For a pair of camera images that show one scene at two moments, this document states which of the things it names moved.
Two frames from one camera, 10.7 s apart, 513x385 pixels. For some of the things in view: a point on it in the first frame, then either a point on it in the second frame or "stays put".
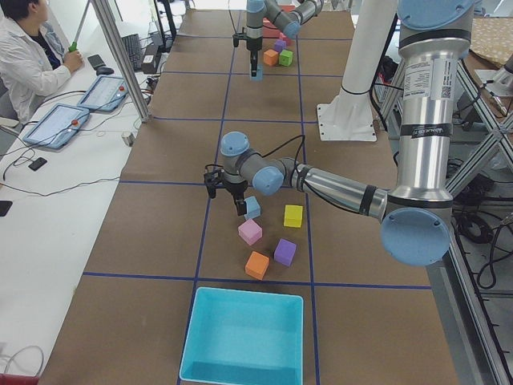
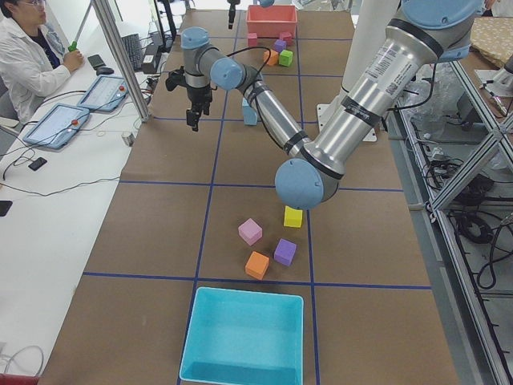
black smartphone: [38, 164] stays put
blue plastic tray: [238, 337] stays put
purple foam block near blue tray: [284, 252] stays put
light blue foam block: [252, 208] -> [249, 116]
